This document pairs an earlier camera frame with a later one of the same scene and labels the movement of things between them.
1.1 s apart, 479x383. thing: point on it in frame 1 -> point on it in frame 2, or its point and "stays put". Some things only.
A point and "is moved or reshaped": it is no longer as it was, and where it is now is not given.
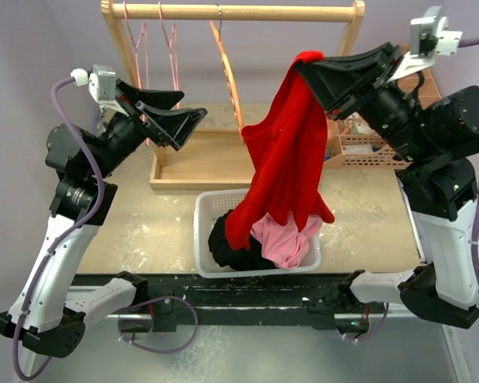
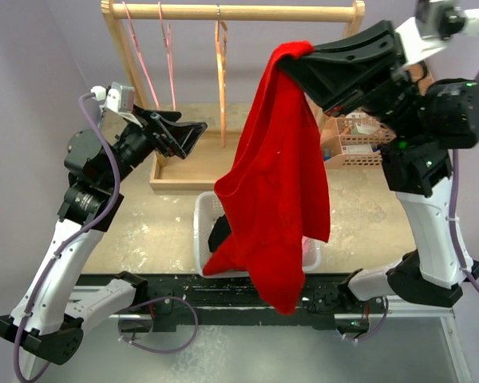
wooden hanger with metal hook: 227,71 is moved or reshaped
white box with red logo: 357,149 stays put
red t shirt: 289,151 is moved or reshaped
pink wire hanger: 172,53 is moved or reshaped
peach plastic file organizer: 356,143 stays put
